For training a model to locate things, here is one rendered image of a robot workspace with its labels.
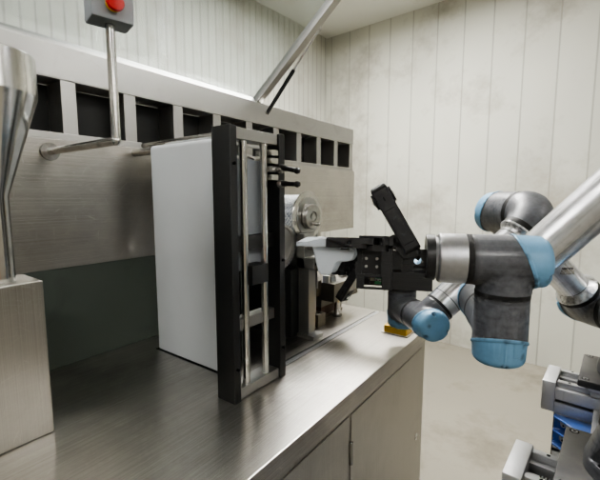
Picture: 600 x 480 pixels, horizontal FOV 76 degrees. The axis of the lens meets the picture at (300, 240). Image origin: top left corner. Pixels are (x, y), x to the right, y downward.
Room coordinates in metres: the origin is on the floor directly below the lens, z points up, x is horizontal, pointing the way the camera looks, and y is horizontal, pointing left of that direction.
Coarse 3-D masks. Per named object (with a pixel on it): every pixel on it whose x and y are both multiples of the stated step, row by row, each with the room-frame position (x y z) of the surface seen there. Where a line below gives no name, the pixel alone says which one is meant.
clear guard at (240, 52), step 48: (0, 0) 0.82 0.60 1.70; (48, 0) 0.87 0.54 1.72; (144, 0) 0.98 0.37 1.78; (192, 0) 1.04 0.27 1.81; (240, 0) 1.12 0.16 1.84; (288, 0) 1.20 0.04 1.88; (96, 48) 1.00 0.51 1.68; (144, 48) 1.07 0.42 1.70; (192, 48) 1.16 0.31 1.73; (240, 48) 1.25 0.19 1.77; (288, 48) 1.36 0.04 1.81
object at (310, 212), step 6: (306, 204) 1.12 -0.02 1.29; (312, 204) 1.12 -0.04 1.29; (306, 210) 1.10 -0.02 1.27; (312, 210) 1.12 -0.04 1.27; (318, 210) 1.14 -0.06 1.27; (306, 216) 1.09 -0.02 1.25; (312, 216) 1.12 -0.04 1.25; (318, 216) 1.14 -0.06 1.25; (306, 222) 1.09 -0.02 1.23; (306, 228) 1.11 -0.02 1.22; (312, 228) 1.12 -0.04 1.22
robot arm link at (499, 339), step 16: (480, 304) 0.54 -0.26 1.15; (496, 304) 0.52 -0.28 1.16; (512, 304) 0.52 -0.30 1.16; (528, 304) 0.52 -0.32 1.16; (480, 320) 0.54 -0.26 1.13; (496, 320) 0.52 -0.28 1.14; (512, 320) 0.52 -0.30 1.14; (528, 320) 0.53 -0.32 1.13; (480, 336) 0.54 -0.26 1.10; (496, 336) 0.52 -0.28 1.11; (512, 336) 0.52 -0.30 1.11; (528, 336) 0.53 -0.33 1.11; (480, 352) 0.54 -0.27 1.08; (496, 352) 0.52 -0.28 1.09; (512, 352) 0.52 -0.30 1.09; (512, 368) 0.52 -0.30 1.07
